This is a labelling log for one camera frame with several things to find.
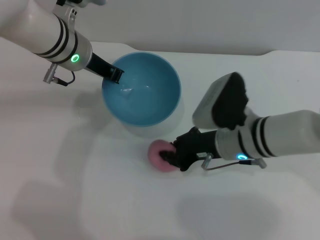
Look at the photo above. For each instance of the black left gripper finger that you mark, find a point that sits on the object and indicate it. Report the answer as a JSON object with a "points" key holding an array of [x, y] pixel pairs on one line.
{"points": [[117, 74]]}

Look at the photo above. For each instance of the pink toy peach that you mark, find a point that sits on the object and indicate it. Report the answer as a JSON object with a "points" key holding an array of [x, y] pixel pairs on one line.
{"points": [[155, 156]]}

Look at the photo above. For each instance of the blue bowl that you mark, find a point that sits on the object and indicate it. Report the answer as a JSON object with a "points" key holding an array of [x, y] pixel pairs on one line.
{"points": [[150, 107]]}

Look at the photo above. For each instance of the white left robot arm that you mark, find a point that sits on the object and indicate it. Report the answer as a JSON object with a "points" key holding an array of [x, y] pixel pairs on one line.
{"points": [[32, 32]]}

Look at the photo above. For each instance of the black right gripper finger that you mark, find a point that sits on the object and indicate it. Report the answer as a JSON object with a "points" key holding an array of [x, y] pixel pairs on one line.
{"points": [[168, 156]]}

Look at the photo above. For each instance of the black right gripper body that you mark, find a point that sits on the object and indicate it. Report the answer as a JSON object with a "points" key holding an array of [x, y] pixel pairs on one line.
{"points": [[195, 147]]}

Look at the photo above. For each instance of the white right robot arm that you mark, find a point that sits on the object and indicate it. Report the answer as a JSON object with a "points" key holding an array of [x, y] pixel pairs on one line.
{"points": [[282, 135]]}

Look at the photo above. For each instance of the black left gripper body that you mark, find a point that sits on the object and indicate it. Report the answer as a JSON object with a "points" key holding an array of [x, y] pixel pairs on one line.
{"points": [[100, 66]]}

